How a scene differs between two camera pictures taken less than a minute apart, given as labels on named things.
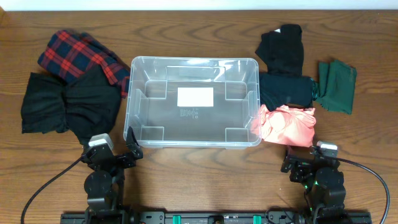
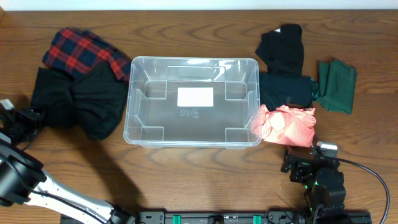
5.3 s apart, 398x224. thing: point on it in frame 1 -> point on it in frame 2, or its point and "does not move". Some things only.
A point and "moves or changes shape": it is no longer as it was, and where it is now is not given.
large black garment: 88,106 moves or changes shape
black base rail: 216,218 does not move
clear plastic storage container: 192,102 does not move
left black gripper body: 123,163 -> 25,126
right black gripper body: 301,173 does not move
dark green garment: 337,82 does not move
